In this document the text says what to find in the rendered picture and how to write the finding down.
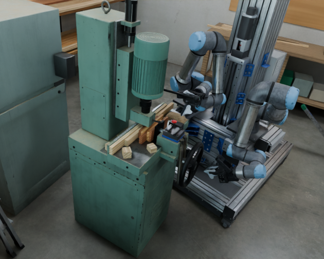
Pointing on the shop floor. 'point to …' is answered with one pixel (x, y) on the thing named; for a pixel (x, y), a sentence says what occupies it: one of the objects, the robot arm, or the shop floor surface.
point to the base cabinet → (120, 202)
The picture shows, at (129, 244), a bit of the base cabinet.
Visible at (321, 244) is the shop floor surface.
